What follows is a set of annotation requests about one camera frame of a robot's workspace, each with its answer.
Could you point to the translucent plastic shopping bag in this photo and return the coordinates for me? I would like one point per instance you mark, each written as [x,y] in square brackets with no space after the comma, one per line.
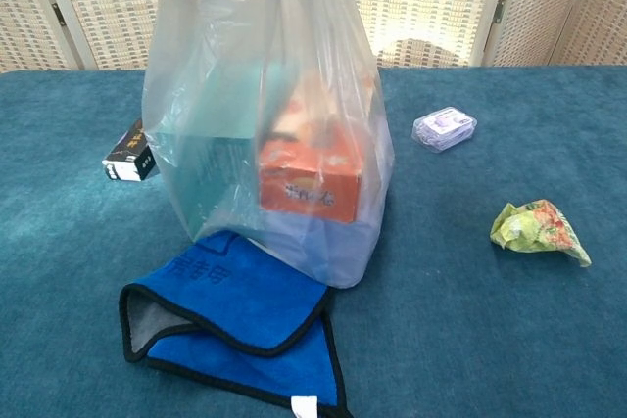
[220,46]

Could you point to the woven folding screen panel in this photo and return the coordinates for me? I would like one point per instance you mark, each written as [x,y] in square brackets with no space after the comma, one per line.
[605,12]
[117,12]
[421,2]
[539,12]
[24,21]

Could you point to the black screen hinge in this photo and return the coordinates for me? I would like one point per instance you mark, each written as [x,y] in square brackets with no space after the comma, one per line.
[58,14]
[498,9]

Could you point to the small black box gold print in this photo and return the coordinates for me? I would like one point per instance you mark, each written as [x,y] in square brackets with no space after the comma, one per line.
[128,153]

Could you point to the teal cardboard box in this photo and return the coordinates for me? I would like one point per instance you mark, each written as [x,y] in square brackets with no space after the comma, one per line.
[210,153]

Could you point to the orange cardboard box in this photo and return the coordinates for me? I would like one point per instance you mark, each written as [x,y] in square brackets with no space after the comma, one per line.
[308,188]

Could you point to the clear purple plastic case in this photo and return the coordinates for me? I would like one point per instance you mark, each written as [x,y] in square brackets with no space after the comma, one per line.
[445,128]

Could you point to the blue microfiber cloth black trim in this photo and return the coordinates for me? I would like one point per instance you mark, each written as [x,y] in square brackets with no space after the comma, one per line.
[235,310]

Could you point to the crumpled green snack packet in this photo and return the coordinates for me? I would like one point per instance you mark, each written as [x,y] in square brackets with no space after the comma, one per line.
[534,232]

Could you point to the teal felt table cover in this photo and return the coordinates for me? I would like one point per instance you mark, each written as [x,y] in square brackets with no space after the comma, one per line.
[490,339]

